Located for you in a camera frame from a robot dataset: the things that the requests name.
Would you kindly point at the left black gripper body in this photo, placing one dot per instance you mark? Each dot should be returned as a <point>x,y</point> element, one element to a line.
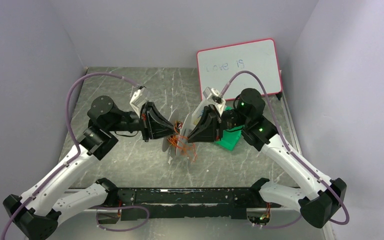
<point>146,121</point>

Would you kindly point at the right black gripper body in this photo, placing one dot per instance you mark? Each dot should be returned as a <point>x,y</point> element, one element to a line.
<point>218,123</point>

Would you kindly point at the green plastic bin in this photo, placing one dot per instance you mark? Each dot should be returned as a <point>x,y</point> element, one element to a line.
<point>228,139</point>

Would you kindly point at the wires wound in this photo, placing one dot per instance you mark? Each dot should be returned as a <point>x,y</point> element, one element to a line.
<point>173,140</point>

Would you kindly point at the white filament spool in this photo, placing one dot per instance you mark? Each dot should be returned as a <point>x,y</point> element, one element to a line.
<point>186,149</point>

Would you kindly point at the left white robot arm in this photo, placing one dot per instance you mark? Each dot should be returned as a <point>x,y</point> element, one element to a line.
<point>41,209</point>

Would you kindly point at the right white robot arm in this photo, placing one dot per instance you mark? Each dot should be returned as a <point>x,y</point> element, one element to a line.
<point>317,197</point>

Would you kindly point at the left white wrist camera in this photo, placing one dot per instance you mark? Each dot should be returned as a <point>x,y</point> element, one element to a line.
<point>138,99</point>

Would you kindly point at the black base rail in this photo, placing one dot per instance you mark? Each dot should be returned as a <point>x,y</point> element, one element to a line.
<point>165,203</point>

